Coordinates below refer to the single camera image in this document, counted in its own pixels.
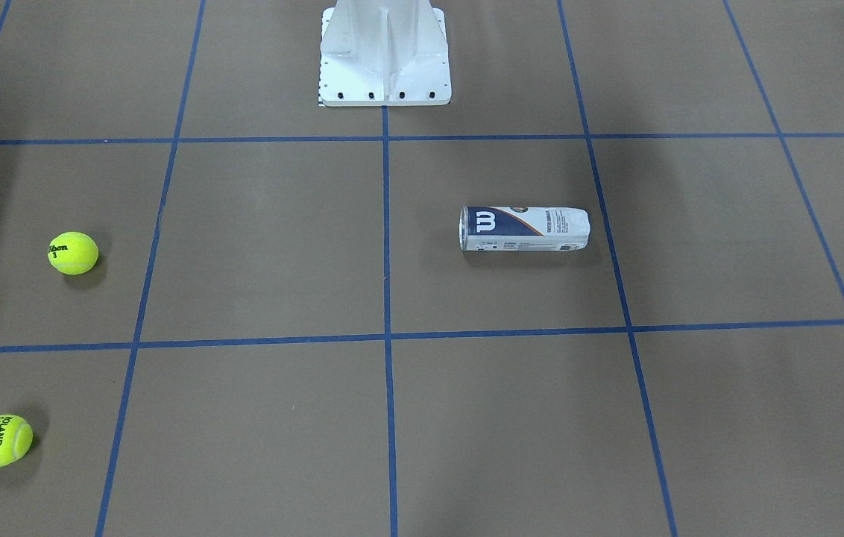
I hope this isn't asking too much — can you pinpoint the white tennis ball can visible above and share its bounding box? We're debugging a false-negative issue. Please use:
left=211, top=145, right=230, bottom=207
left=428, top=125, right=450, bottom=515
left=459, top=205, right=591, bottom=252

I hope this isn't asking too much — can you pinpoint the yellow Wilson tennis ball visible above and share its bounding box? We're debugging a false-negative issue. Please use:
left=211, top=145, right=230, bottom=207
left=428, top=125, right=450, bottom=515
left=47, top=231, right=101, bottom=275

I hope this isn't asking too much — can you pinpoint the yellow Roland Garros tennis ball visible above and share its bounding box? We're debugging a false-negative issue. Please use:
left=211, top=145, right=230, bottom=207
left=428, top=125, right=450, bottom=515
left=0, top=415, right=34, bottom=467

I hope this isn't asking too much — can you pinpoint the white camera stand pedestal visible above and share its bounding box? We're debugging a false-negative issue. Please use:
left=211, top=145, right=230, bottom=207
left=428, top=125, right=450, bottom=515
left=318, top=1, right=453, bottom=107

